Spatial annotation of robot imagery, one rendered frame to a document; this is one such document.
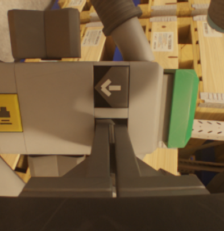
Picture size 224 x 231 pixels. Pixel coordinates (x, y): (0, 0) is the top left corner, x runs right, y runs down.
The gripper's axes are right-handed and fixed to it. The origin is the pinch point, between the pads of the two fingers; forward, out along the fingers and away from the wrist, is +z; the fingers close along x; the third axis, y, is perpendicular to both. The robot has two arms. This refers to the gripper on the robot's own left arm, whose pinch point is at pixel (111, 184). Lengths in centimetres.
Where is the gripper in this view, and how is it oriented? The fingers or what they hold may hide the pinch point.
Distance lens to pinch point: 22.3
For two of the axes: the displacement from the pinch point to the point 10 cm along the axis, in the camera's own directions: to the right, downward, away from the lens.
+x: -0.2, -2.8, 9.6
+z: -8.7, -4.7, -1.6
